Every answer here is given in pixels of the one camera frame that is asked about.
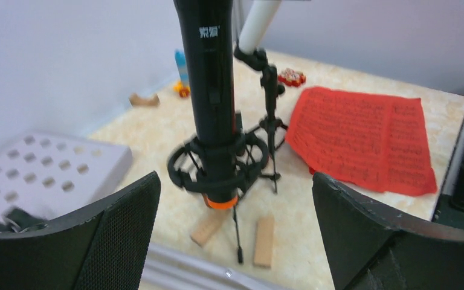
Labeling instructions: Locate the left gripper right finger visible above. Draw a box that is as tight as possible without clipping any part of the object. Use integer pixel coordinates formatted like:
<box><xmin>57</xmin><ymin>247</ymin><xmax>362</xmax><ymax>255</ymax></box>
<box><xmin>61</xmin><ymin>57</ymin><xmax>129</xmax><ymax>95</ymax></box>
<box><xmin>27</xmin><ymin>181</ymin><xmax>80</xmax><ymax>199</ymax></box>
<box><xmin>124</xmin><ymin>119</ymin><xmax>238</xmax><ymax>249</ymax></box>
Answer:
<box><xmin>312</xmin><ymin>172</ymin><xmax>464</xmax><ymax>289</ymax></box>

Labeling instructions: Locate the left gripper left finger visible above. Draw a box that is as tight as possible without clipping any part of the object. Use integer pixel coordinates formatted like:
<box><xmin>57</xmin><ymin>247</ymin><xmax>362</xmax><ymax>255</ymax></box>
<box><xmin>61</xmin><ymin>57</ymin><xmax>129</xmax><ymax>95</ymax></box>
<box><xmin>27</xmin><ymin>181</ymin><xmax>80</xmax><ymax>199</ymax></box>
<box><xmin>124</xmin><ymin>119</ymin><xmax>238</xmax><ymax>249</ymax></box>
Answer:
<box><xmin>0</xmin><ymin>172</ymin><xmax>161</xmax><ymax>289</ymax></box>

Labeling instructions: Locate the black mic tripod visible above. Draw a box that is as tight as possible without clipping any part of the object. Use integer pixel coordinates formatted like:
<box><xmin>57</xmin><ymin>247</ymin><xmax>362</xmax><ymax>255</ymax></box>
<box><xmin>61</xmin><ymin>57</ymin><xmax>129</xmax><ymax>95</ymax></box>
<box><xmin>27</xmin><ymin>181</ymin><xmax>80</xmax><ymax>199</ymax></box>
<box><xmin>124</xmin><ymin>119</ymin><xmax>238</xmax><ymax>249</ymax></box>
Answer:
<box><xmin>167</xmin><ymin>133</ymin><xmax>269</xmax><ymax>264</ymax></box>
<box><xmin>233</xmin><ymin>46</ymin><xmax>288</xmax><ymax>194</ymax></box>

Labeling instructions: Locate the black microphone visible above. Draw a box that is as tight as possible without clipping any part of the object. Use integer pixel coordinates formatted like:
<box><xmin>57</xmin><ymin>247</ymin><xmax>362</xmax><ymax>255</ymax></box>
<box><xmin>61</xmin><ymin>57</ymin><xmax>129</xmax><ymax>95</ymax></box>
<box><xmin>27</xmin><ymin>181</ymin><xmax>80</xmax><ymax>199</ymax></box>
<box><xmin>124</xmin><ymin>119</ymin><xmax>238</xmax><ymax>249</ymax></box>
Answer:
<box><xmin>172</xmin><ymin>0</ymin><xmax>241</xmax><ymax>211</ymax></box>

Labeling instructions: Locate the white tube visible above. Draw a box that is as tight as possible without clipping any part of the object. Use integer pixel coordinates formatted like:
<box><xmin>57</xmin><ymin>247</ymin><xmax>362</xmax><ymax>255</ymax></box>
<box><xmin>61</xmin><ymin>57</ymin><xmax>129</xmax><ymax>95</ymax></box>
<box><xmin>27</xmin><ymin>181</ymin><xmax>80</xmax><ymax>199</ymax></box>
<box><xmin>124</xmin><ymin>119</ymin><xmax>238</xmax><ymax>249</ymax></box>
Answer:
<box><xmin>238</xmin><ymin>0</ymin><xmax>282</xmax><ymax>55</ymax></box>

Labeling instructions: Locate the white music stand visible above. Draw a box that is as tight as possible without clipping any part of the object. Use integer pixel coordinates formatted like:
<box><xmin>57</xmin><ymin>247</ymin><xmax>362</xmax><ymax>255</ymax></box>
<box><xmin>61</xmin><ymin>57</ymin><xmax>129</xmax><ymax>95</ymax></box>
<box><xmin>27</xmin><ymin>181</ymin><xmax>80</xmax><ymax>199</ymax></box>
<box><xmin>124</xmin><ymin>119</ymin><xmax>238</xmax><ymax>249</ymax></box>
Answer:
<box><xmin>0</xmin><ymin>132</ymin><xmax>133</xmax><ymax>223</ymax></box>

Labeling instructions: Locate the light wooden block middle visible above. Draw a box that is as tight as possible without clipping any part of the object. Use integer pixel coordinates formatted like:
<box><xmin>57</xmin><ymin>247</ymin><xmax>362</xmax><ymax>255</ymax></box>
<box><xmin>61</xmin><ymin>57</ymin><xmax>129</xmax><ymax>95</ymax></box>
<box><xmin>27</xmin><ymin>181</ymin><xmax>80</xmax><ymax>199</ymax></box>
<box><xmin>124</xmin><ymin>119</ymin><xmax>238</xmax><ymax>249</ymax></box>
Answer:
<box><xmin>190</xmin><ymin>209</ymin><xmax>231</xmax><ymax>247</ymax></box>

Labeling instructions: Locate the light wooden block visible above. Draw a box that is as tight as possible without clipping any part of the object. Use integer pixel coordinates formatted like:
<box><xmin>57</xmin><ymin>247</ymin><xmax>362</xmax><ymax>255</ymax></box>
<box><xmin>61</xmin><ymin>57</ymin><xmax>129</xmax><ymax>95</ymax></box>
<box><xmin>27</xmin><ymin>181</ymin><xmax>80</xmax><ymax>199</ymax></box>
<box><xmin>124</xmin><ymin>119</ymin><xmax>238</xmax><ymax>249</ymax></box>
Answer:
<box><xmin>253</xmin><ymin>215</ymin><xmax>275</xmax><ymax>269</ymax></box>
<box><xmin>190</xmin><ymin>209</ymin><xmax>231</xmax><ymax>247</ymax></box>

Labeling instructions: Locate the light wooden block front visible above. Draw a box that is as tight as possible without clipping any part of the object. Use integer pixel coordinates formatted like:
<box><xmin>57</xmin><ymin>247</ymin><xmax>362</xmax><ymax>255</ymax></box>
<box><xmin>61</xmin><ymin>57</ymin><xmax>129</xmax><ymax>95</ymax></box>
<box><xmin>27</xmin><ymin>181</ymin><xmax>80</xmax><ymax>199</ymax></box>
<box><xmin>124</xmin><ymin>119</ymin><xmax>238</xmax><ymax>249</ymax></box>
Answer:
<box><xmin>253</xmin><ymin>215</ymin><xmax>275</xmax><ymax>269</ymax></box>

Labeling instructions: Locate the wooden block at back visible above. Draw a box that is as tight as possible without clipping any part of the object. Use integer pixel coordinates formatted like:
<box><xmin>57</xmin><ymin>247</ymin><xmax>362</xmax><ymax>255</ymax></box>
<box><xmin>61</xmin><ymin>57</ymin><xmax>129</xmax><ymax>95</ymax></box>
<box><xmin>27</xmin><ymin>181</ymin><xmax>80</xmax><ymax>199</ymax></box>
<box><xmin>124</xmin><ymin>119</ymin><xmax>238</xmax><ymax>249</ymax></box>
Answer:
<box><xmin>129</xmin><ymin>93</ymin><xmax>160</xmax><ymax>107</ymax></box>

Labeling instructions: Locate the blue yellow toy block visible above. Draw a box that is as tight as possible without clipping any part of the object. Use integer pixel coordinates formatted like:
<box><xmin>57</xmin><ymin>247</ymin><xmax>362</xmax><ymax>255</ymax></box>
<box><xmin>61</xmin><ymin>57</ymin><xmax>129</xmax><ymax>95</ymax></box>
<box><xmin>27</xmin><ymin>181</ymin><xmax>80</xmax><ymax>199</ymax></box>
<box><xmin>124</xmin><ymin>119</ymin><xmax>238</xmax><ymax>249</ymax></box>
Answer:
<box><xmin>173</xmin><ymin>50</ymin><xmax>190</xmax><ymax>98</ymax></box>

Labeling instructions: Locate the red owl toy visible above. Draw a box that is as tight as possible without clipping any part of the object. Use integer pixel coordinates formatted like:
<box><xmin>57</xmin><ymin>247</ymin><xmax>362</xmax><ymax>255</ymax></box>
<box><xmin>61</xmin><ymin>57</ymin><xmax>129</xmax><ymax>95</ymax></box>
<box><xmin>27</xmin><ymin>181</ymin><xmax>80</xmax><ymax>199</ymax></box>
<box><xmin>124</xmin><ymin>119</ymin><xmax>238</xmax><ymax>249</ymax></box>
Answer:
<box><xmin>278</xmin><ymin>68</ymin><xmax>306</xmax><ymax>88</ymax></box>

